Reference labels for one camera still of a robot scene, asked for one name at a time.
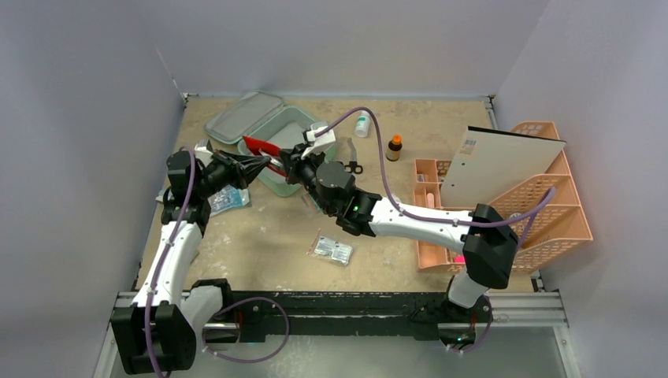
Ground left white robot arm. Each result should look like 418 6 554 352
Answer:
110 147 271 377

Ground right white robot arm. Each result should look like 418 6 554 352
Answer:
278 144 518 321

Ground brown bottle orange cap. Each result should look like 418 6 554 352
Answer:
385 134 403 161

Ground blue white plastic bag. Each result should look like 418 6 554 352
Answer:
209 185 250 216

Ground beige gauze packet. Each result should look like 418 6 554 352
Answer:
299 193 321 216

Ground white plastic bottle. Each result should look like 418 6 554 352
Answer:
354 115 370 138

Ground black metal base frame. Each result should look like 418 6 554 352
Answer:
195 276 494 348

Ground mint green storage case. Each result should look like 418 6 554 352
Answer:
204 91 336 197

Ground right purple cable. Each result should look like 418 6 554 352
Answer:
313 107 558 356

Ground black handled scissors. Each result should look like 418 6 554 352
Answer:
344 138 363 175

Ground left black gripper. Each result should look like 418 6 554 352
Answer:
195 150 269 198

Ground clear bag alcohol wipes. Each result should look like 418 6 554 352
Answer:
306 230 354 266

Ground red first aid pouch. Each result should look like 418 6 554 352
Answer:
243 135 285 176

